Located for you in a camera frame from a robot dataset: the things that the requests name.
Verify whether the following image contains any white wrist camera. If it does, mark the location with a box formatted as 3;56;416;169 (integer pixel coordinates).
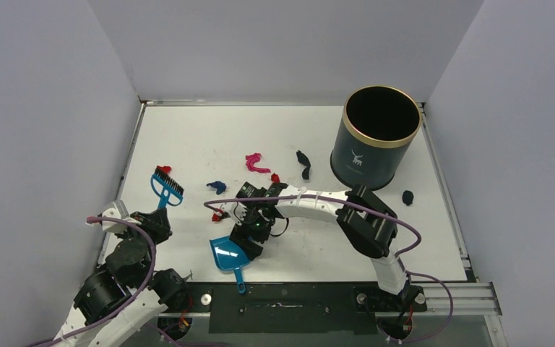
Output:
228;202;248;225
98;200;134;234

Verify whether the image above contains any blue hand brush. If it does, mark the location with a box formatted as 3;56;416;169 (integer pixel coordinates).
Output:
150;168;184;208

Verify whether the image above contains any red paper scrap far left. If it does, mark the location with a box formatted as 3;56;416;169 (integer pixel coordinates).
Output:
156;166;172;174

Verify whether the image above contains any aluminium rail frame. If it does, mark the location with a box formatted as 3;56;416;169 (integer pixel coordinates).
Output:
421;282;502;316

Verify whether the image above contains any small black paper ball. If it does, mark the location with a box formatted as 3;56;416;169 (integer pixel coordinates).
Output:
402;190;414;206

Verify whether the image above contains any pink curled paper scrap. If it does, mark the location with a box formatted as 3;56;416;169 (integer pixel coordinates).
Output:
245;153;272;174

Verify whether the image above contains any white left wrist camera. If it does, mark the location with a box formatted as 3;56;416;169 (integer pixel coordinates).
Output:
98;200;134;234

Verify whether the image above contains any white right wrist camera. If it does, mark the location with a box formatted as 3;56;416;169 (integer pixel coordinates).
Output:
228;202;248;225

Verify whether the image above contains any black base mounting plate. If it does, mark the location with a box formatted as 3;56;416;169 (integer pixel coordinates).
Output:
158;282;427;338

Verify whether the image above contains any black paper scrap near bin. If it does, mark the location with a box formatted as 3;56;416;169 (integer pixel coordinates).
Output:
296;150;311;181

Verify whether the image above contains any blue plastic dustpan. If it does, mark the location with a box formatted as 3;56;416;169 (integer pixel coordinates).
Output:
209;236;250;294

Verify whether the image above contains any dark green waste bin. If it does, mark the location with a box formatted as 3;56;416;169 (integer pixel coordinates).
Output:
330;85;422;190

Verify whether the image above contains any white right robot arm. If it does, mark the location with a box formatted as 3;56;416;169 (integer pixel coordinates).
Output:
223;183;426;310

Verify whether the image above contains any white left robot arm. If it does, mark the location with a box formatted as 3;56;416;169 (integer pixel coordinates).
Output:
47;207;193;346

